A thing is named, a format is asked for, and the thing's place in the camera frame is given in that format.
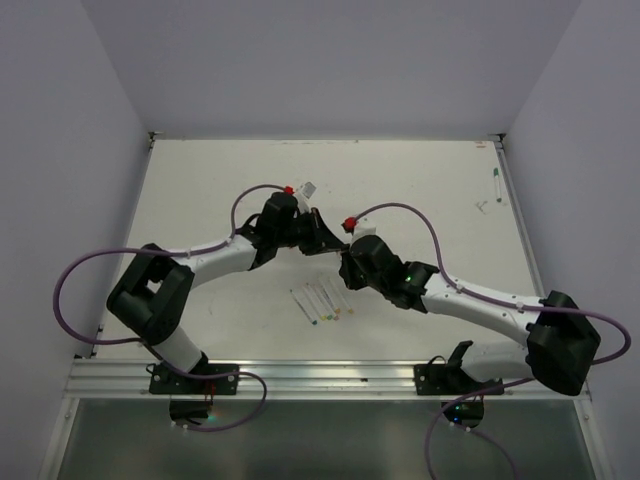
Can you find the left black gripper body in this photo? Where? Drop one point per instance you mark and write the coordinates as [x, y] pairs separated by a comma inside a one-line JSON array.
[[301, 230]]

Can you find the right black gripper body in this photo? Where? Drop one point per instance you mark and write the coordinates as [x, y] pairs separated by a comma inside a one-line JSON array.
[[355, 277]]

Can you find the light green cap marker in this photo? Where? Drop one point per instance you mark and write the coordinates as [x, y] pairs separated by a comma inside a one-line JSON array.
[[325, 312]]

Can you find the teal green marker pen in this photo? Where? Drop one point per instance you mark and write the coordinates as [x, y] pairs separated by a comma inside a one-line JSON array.
[[304, 305]]

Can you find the dark green cap marker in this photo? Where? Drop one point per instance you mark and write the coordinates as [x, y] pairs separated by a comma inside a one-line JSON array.
[[497, 185]]

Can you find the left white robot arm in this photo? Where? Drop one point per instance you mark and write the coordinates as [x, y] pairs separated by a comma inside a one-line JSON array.
[[151, 295]]

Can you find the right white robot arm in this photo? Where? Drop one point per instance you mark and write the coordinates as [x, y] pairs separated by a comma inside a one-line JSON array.
[[546, 339]]

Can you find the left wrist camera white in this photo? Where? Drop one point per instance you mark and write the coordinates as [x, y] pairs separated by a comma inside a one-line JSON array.
[[303, 196]]

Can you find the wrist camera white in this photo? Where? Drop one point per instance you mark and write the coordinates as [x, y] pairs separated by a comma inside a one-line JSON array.
[[363, 227], [303, 196]]

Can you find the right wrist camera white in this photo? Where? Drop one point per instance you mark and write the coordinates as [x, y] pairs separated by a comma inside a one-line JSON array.
[[363, 227]]

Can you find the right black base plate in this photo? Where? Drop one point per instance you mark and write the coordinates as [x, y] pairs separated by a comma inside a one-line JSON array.
[[439, 380]]

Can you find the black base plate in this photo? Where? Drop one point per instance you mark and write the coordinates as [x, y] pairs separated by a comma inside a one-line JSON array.
[[439, 380], [221, 380]]

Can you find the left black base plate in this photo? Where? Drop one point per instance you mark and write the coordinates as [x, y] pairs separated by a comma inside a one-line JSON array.
[[221, 380]]

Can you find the aluminium rail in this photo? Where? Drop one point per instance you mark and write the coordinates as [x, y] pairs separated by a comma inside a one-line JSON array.
[[280, 380]]

